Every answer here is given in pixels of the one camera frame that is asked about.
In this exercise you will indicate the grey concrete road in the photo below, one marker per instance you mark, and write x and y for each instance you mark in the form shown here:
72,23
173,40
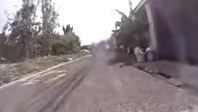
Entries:
99,92

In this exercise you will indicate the large leafy bushes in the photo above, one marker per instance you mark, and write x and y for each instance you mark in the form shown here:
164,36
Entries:
128,33

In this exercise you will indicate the grey container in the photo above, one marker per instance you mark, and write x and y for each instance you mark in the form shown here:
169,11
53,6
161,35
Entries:
149,54

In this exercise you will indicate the pale concrete kerb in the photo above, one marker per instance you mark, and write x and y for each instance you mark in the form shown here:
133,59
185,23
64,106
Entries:
38,73

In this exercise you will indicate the row of trees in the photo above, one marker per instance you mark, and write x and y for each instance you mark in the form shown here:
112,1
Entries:
28,30

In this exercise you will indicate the grass verge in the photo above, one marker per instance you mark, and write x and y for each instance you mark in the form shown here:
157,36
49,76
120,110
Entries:
21,67

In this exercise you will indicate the building with porch pillar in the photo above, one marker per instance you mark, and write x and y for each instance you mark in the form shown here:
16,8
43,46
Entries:
178,26

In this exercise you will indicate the concrete pavement strip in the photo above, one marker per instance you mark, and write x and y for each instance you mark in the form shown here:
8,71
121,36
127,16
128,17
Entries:
188,74

